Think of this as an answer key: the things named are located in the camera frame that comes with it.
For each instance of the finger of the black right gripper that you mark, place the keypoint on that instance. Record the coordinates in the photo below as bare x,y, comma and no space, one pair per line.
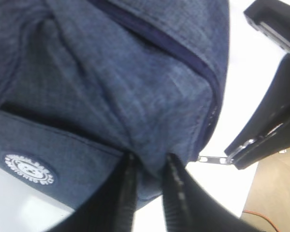
276,99
278,140

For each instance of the dark navy lunch bag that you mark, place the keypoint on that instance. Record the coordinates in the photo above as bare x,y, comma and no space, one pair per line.
83,82

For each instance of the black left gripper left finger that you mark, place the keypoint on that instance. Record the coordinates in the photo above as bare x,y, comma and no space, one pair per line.
111,208

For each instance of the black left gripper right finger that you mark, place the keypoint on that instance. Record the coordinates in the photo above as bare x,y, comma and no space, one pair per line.
188,208

